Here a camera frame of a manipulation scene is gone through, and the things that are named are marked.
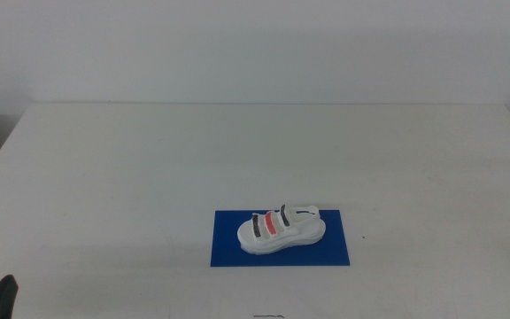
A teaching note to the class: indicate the blue rectangular mat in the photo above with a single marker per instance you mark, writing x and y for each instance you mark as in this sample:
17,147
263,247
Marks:
226,248

